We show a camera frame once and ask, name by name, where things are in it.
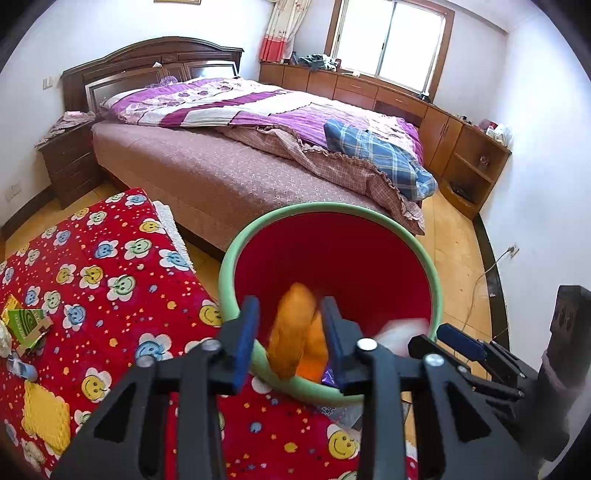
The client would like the dark wooden headboard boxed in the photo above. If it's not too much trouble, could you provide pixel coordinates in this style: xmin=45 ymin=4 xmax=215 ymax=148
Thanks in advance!
xmin=61 ymin=36 xmax=245 ymax=123

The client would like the bright orange plastic bag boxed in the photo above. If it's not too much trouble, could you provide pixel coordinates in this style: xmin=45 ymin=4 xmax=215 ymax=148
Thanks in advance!
xmin=295 ymin=360 xmax=324 ymax=384

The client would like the red bucket with green rim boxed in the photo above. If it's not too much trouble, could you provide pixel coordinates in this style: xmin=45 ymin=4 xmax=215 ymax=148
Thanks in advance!
xmin=218 ymin=202 xmax=444 ymax=407

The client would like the pink cloth on nightstand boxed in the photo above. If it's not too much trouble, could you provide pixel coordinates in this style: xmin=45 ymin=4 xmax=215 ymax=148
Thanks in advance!
xmin=34 ymin=111 xmax=95 ymax=148

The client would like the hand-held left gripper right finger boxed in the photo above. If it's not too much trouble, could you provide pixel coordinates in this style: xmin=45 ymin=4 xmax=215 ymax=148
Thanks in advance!
xmin=318 ymin=295 xmax=541 ymax=480

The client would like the dark wooden nightstand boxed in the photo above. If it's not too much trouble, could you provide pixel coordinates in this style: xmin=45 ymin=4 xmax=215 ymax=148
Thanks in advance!
xmin=36 ymin=117 xmax=105 ymax=210

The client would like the yellow waffle sponge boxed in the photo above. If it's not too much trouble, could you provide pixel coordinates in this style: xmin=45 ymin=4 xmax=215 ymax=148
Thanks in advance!
xmin=21 ymin=381 xmax=72 ymax=455

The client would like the purple patchwork quilt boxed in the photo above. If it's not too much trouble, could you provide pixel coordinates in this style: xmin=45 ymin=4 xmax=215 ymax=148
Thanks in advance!
xmin=99 ymin=76 xmax=426 ymax=236

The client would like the green patterned box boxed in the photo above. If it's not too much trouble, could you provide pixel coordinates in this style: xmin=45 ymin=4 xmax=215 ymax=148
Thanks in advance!
xmin=7 ymin=308 xmax=54 ymax=356

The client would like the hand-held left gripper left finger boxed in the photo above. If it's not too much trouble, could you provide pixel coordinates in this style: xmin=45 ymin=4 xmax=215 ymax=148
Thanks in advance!
xmin=51 ymin=295 xmax=262 ymax=480

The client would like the red smiley flower tablecloth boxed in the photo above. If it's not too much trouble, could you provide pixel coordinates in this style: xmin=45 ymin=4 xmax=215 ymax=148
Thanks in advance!
xmin=0 ymin=187 xmax=419 ymax=480

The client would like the white socket with cable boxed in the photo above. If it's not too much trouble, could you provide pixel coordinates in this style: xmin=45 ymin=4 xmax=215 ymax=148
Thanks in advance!
xmin=462 ymin=246 xmax=520 ymax=333

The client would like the bed with pink mattress cover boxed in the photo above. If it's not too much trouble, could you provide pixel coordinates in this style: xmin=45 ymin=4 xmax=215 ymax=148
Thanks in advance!
xmin=90 ymin=76 xmax=439 ymax=250

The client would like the white and red curtain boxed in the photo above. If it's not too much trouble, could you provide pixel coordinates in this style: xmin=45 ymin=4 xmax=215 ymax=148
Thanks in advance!
xmin=259 ymin=0 xmax=309 ymax=63

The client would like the wooden window cabinet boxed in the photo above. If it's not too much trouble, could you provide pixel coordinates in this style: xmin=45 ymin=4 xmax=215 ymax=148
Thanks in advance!
xmin=259 ymin=62 xmax=512 ymax=220

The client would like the wooden framed window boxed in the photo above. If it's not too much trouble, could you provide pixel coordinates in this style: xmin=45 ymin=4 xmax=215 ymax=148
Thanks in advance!
xmin=325 ymin=0 xmax=455 ymax=95

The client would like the white plastic bag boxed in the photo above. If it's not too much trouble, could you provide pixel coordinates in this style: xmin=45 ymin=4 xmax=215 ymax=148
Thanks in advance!
xmin=485 ymin=122 xmax=513 ymax=148

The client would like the white pillow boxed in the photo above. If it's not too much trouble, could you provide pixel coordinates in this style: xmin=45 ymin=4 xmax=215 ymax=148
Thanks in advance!
xmin=99 ymin=88 xmax=148 ymax=114

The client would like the dark clothes pile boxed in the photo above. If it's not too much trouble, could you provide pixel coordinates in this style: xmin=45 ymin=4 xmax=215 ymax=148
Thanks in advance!
xmin=298 ymin=53 xmax=341 ymax=72

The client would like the light blue small item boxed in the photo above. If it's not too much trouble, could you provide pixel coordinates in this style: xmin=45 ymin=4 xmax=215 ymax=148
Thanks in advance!
xmin=7 ymin=357 xmax=38 ymax=381

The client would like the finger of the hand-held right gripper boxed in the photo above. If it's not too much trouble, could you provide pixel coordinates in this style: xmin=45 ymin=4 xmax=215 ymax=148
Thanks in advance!
xmin=409 ymin=335 xmax=525 ymax=402
xmin=436 ymin=323 xmax=529 ymax=377

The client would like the orange mesh bag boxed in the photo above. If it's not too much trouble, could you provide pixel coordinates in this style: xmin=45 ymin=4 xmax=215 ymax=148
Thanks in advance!
xmin=268 ymin=282 xmax=329 ymax=381

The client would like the blue plaid cloth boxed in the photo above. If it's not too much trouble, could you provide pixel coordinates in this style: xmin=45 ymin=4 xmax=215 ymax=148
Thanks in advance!
xmin=323 ymin=119 xmax=438 ymax=201

